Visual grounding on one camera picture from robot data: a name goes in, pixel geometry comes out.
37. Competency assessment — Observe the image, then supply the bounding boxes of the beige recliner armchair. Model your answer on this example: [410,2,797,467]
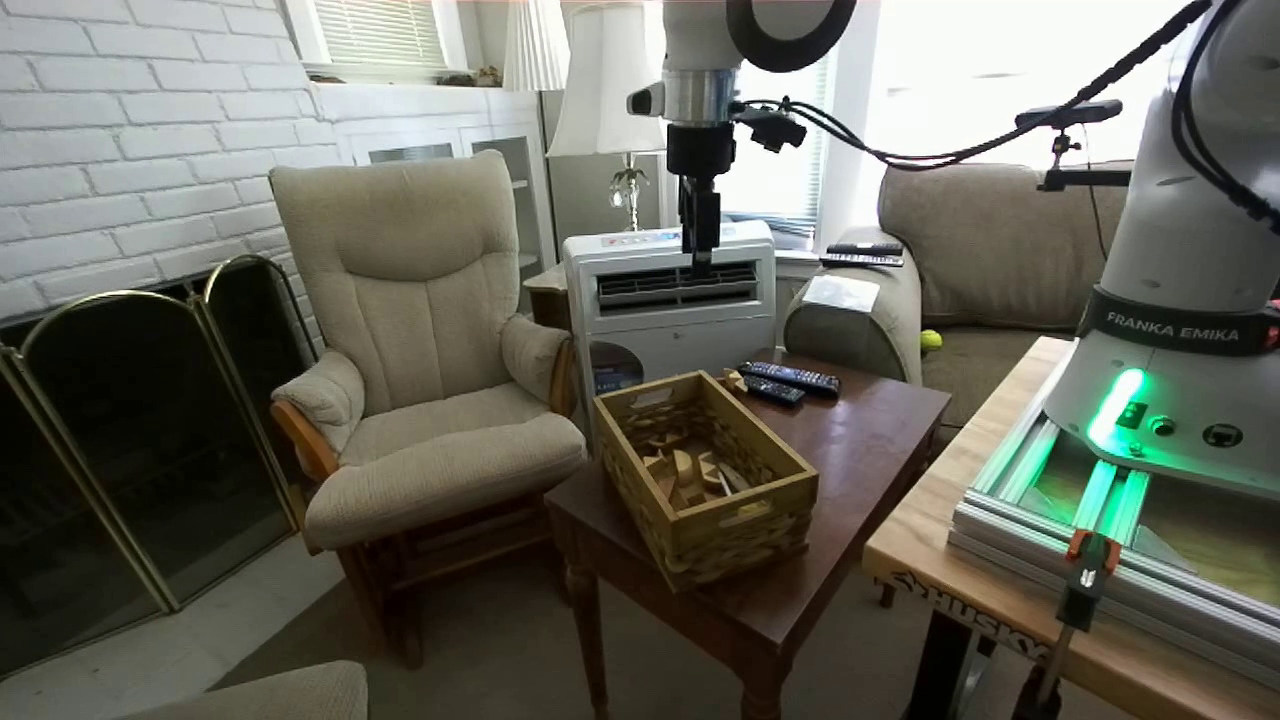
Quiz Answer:
[267,146,594,670]

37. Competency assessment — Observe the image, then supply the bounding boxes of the long black remote control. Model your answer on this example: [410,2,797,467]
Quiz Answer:
[738,355,846,400]

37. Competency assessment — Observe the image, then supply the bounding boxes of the short black remote control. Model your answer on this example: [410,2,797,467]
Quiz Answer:
[740,373,811,409]

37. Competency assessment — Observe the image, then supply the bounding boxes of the black camera on tripod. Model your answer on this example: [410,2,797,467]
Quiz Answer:
[1011,94,1144,195]

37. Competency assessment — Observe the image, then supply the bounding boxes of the woven rectangular basket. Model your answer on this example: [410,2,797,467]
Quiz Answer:
[589,368,826,595]

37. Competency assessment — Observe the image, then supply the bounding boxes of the beige sofa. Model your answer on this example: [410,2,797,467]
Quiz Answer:
[875,155,1137,430]

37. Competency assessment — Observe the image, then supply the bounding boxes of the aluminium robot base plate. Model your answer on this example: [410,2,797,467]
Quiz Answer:
[950,411,1280,692]

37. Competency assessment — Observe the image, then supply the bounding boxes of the table lamp smooth white shade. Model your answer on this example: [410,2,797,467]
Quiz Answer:
[550,0,701,232]

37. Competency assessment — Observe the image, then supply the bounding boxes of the white portable air conditioner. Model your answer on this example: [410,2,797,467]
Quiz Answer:
[562,215,779,430]

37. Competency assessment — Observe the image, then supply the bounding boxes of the brass framed fireplace screen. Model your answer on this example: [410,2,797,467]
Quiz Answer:
[0,250,326,682]

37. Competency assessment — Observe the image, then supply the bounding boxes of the black flat device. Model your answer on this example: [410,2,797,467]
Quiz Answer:
[819,227,914,273]

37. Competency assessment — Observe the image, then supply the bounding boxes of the light wood workbench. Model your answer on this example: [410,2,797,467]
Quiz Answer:
[861,330,1280,720]

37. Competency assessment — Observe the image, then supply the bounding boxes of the wedge shaped wooden block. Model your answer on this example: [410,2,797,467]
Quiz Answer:
[703,450,762,498]

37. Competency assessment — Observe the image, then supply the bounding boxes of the white framed window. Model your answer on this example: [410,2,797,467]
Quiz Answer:
[276,0,473,89]

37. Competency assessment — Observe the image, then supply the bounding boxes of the half round wooden block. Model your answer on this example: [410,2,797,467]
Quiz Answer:
[667,446,707,507]

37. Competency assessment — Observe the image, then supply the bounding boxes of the orange black clamp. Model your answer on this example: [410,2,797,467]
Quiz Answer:
[1011,523,1123,720]

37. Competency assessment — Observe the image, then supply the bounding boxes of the dark wood side table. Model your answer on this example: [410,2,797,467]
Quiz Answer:
[541,350,955,720]

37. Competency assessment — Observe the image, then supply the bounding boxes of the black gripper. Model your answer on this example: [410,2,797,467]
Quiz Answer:
[664,121,740,264]

